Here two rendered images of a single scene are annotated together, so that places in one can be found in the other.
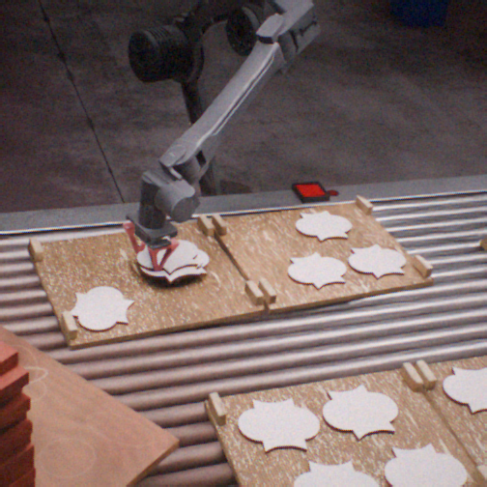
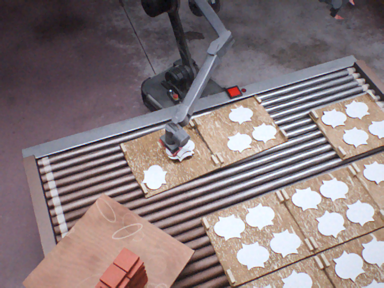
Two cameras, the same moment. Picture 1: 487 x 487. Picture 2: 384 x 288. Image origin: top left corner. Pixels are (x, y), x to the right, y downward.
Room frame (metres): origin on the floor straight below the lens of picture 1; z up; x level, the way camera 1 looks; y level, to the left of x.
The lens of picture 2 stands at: (0.25, 0.11, 2.83)
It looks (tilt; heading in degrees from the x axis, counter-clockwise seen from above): 53 degrees down; 359
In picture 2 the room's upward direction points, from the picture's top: 4 degrees clockwise
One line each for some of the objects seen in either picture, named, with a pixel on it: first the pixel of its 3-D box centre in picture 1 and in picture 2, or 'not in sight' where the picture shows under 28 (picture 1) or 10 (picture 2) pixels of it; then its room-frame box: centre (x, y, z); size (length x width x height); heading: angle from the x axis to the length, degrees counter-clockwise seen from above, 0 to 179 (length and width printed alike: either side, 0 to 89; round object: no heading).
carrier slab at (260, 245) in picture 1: (318, 252); (239, 130); (1.76, -0.17, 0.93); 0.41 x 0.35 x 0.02; 118
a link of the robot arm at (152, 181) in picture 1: (157, 188); (171, 131); (1.56, 0.19, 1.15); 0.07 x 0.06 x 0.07; 44
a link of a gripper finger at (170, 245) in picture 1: (156, 248); (173, 149); (1.55, 0.18, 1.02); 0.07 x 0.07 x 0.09; 43
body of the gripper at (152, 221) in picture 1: (153, 214); (170, 138); (1.56, 0.20, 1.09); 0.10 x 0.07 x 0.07; 43
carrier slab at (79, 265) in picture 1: (143, 278); (168, 156); (1.56, 0.21, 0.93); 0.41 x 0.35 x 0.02; 119
